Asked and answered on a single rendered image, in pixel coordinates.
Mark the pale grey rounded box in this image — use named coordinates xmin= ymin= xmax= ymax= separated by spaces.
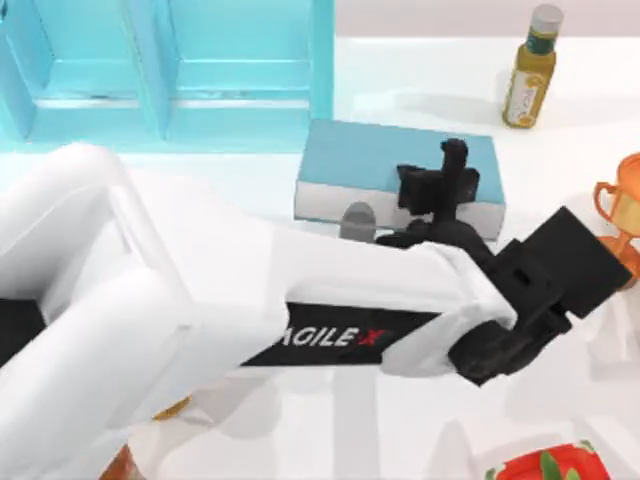
xmin=341 ymin=201 xmax=377 ymax=245

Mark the blue book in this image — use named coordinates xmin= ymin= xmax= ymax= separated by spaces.
xmin=293 ymin=118 xmax=507 ymax=242

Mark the yellow green bottle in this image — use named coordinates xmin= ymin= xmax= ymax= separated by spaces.
xmin=502 ymin=3 xmax=565 ymax=130

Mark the orange trophy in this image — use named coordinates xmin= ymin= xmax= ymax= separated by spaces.
xmin=593 ymin=152 xmax=640 ymax=292

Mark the light blue rack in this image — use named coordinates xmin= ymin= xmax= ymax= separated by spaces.
xmin=0 ymin=0 xmax=335 ymax=154

